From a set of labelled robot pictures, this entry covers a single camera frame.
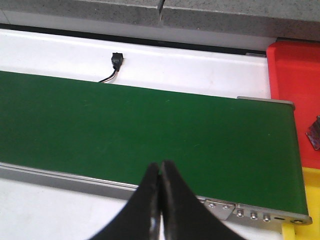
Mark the red mushroom push button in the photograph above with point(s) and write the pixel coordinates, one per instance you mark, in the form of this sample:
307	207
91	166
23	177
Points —
313	134

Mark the black sensor with cable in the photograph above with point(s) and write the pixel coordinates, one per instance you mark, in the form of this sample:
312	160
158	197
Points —
117	61

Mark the green conveyor belt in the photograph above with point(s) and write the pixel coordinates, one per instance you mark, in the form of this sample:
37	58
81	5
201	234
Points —
238	150

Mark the grey stone slab left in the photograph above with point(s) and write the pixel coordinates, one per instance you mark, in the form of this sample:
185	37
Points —
133	12

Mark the red plastic tray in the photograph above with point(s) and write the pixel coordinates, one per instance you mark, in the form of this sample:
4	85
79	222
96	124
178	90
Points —
294	75

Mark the grey stone slab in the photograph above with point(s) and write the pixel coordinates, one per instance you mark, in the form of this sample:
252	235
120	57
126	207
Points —
133	12
295	19

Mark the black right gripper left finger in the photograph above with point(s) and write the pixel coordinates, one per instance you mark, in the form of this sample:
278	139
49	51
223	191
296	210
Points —
139	219

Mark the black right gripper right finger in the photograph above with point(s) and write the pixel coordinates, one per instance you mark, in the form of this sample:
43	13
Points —
184	216

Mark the yellow plastic tray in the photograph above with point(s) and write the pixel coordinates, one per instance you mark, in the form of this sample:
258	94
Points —
312	189

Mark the grey stone slab right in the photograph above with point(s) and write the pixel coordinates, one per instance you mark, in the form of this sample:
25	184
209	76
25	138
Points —
295	19

